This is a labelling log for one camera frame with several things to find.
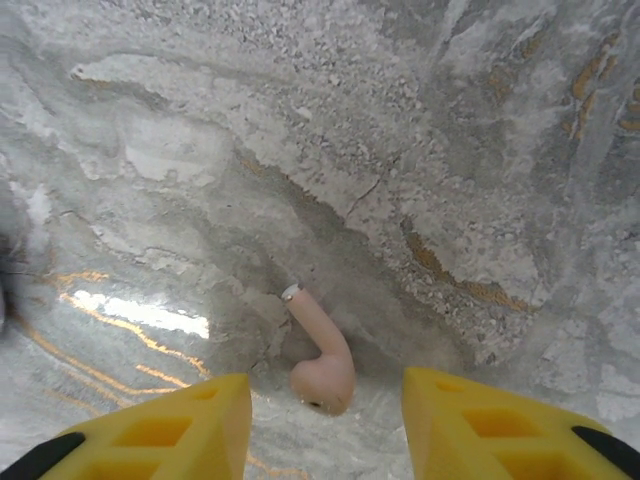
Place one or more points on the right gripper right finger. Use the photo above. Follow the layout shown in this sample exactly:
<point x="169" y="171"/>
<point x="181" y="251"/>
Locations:
<point x="500" y="430"/>

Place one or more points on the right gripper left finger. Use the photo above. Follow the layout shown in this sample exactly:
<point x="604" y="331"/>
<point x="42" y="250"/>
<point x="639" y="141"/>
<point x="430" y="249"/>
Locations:
<point x="190" y="430"/>

